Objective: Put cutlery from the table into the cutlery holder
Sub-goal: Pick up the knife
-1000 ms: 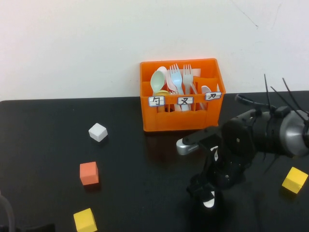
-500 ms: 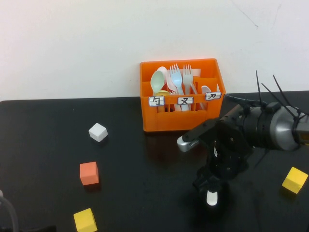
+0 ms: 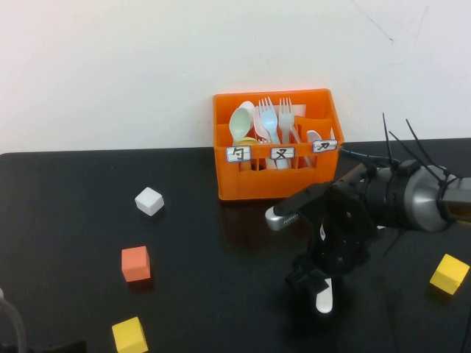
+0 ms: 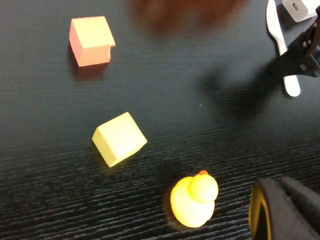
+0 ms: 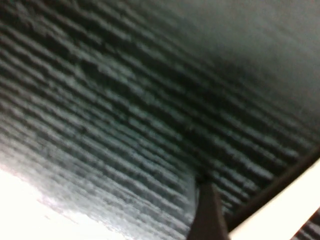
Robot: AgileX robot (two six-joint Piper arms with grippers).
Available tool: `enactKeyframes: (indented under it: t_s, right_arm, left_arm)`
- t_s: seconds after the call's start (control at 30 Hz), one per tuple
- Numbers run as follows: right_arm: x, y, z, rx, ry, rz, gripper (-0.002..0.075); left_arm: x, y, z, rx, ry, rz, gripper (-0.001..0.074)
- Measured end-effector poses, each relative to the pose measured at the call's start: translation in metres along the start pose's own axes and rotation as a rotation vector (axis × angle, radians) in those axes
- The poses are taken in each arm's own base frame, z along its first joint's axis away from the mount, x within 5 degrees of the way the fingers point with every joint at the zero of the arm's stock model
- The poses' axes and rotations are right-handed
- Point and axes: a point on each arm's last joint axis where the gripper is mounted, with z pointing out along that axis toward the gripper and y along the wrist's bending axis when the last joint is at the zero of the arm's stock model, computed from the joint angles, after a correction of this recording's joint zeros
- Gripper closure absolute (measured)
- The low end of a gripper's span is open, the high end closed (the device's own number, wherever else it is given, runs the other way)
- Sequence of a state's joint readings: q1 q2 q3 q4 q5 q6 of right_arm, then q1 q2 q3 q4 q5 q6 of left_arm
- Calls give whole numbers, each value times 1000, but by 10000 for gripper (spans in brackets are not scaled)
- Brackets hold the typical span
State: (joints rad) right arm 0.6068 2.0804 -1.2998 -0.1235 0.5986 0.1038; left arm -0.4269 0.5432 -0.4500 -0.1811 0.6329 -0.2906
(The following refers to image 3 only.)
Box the white plastic cutlery handle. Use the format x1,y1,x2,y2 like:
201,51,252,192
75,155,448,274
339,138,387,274
289,126,314,169

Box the orange cube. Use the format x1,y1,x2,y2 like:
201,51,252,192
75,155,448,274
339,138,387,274
121,246,151,283

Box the paper label marked fork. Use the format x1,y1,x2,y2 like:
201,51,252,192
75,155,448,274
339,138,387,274
270,146,296,160

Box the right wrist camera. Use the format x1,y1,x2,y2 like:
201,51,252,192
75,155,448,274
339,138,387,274
264,182,334,232

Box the yellow cube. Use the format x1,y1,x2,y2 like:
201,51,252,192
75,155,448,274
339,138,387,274
429,253,470,295
111,315,149,353

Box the paper label marked knife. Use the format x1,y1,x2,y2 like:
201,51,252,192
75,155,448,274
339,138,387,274
311,140,338,154

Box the paper label marked spoon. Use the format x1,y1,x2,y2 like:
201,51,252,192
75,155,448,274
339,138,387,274
225,146,252,163

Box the white cube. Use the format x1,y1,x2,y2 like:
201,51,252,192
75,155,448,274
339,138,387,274
134,187,165,217

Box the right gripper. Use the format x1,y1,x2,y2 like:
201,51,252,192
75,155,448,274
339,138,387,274
285,165,378,295

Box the orange plastic cutlery holder crate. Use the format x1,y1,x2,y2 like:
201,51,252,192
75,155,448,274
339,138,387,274
212,88,345,202

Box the light blue plastic fork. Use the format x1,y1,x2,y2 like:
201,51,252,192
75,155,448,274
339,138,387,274
257,96,291,170
252,106,273,143

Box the black zip tie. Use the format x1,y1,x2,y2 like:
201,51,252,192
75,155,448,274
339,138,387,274
381,112,397,172
388,130,439,174
406,118,452,185

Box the grey cable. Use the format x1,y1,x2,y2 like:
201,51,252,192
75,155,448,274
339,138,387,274
0,288,27,353

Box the pale pink plastic spoon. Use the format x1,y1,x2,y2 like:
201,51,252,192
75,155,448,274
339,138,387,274
238,101,256,122

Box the mint green plastic spoon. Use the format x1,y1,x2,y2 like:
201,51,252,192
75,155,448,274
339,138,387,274
229,108,252,143

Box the grey plastic fork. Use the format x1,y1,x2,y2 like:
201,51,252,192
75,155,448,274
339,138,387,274
277,97,295,145

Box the black camera cable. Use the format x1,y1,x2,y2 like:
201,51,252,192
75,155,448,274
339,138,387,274
338,145,400,166

